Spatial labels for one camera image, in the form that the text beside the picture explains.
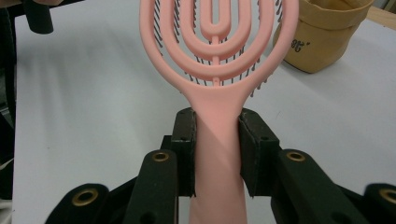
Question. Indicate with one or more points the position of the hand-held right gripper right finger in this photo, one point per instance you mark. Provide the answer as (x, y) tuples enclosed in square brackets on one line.
[(258, 155)]

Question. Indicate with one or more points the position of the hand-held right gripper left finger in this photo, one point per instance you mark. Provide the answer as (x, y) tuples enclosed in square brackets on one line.
[(186, 155)]

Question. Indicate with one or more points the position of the wooden table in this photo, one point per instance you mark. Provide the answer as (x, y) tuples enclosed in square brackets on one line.
[(384, 17)]

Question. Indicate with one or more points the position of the pink hairbrush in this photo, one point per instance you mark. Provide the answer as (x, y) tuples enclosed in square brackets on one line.
[(218, 124)]

